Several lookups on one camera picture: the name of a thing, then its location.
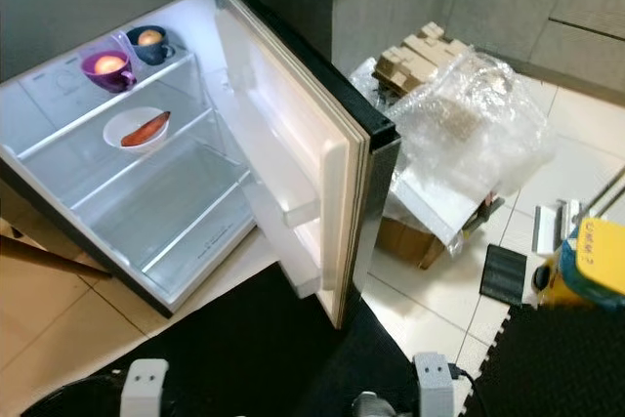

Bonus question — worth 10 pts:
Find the white bowl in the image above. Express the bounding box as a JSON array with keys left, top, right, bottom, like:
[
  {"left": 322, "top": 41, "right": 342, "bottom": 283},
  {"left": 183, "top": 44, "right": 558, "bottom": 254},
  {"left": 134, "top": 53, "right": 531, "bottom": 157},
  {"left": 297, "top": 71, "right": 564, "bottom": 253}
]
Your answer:
[{"left": 103, "top": 106, "right": 172, "bottom": 151}]

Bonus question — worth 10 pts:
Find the purple cup with handle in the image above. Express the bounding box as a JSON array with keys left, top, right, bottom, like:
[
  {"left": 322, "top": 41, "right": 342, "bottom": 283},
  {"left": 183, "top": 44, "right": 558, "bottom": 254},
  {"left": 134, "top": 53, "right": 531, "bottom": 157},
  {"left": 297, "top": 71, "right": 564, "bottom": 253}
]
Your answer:
[{"left": 80, "top": 49, "right": 138, "bottom": 94}]

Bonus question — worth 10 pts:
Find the orange sweet potato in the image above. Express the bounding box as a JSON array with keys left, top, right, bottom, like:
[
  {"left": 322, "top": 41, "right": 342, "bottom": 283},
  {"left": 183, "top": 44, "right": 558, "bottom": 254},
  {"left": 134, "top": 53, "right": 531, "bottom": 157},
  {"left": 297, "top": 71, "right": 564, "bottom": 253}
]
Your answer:
[{"left": 120, "top": 111, "right": 171, "bottom": 148}]

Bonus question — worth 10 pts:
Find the glass fridge shelf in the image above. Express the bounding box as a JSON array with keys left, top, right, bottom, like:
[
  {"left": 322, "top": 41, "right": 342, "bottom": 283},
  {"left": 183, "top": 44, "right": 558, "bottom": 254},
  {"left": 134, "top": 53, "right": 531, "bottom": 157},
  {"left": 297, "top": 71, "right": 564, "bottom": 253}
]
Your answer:
[
  {"left": 15, "top": 46, "right": 201, "bottom": 159},
  {"left": 39, "top": 95, "right": 216, "bottom": 208},
  {"left": 78, "top": 139, "right": 250, "bottom": 276}
]

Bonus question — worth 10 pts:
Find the clear fridge door bin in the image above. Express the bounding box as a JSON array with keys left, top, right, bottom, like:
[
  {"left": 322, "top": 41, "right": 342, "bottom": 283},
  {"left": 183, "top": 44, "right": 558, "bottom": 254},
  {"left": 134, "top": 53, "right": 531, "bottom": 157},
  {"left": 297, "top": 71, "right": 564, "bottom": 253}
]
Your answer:
[
  {"left": 242, "top": 178, "right": 323, "bottom": 299},
  {"left": 210, "top": 67, "right": 321, "bottom": 229}
]

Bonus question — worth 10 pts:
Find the dark blue cup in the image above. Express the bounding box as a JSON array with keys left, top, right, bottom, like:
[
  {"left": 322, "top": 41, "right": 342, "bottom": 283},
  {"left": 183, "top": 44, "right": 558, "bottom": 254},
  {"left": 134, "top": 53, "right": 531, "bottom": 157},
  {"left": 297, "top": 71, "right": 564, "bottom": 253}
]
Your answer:
[{"left": 127, "top": 25, "right": 177, "bottom": 66}]

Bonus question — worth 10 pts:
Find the black floor mat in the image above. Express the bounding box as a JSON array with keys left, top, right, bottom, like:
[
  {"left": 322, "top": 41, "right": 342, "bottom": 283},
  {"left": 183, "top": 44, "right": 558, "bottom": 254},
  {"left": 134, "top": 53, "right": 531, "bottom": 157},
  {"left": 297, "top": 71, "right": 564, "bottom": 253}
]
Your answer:
[{"left": 15, "top": 259, "right": 426, "bottom": 417}]

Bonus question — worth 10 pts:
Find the brown cardboard box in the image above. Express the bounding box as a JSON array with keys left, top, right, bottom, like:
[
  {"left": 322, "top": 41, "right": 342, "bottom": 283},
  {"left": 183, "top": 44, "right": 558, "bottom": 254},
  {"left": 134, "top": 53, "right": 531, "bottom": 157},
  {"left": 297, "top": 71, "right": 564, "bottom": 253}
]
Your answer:
[{"left": 376, "top": 217, "right": 445, "bottom": 270}]

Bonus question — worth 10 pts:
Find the brown cardboard packing insert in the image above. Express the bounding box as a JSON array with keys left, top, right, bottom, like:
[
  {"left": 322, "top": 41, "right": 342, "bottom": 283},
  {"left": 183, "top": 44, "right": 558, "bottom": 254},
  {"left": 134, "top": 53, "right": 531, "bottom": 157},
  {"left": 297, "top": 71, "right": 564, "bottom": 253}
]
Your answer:
[{"left": 369, "top": 21, "right": 472, "bottom": 96}]

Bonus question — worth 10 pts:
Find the grey right robot leg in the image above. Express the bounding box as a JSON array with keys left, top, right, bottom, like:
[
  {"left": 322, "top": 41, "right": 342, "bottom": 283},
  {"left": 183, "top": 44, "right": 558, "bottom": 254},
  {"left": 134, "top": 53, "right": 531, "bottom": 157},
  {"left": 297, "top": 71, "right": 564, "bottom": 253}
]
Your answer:
[{"left": 352, "top": 393, "right": 403, "bottom": 417}]

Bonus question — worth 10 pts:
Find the clear bubble wrap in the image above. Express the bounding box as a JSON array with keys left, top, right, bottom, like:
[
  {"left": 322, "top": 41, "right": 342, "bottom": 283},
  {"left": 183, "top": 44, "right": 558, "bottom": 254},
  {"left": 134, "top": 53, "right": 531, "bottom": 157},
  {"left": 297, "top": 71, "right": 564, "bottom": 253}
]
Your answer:
[{"left": 352, "top": 46, "right": 558, "bottom": 247}]

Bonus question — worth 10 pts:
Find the black ribbed pad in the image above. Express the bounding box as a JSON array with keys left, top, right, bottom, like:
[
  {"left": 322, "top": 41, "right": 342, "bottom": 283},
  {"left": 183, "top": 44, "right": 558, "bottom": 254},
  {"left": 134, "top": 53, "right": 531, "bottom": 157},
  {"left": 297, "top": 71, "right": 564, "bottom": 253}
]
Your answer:
[{"left": 480, "top": 244, "right": 533, "bottom": 308}]

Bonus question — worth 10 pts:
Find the black foam puzzle mat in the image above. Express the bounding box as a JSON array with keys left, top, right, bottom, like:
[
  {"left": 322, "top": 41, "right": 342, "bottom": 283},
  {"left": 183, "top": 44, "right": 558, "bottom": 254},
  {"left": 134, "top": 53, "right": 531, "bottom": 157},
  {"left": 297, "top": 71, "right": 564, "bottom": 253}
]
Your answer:
[{"left": 459, "top": 302, "right": 625, "bottom": 417}]

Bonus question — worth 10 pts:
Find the yellow and blue device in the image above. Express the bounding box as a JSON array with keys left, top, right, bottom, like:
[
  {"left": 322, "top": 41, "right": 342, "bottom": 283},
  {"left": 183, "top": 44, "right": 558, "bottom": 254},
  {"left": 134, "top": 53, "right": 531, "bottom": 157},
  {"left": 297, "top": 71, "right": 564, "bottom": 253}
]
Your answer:
[{"left": 532, "top": 217, "right": 625, "bottom": 313}]

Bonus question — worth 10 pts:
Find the grey metal pole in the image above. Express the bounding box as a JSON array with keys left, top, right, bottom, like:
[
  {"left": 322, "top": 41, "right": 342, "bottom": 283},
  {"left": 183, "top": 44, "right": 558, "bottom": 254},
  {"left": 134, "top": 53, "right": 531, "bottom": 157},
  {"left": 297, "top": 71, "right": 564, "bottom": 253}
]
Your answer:
[{"left": 581, "top": 165, "right": 625, "bottom": 218}]

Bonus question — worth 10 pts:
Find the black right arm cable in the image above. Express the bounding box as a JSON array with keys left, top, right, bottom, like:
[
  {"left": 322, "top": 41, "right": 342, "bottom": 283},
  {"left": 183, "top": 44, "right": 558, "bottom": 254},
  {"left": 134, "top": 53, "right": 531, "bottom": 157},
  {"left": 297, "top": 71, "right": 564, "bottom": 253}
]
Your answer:
[{"left": 449, "top": 363, "right": 475, "bottom": 408}]

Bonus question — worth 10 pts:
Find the silver metal bracket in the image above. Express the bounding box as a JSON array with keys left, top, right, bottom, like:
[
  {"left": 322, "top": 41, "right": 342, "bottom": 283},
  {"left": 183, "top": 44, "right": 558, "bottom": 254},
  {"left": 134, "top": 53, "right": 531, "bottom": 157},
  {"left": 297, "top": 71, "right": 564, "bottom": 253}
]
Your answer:
[
  {"left": 561, "top": 199, "right": 587, "bottom": 242},
  {"left": 532, "top": 204, "right": 560, "bottom": 255}
]

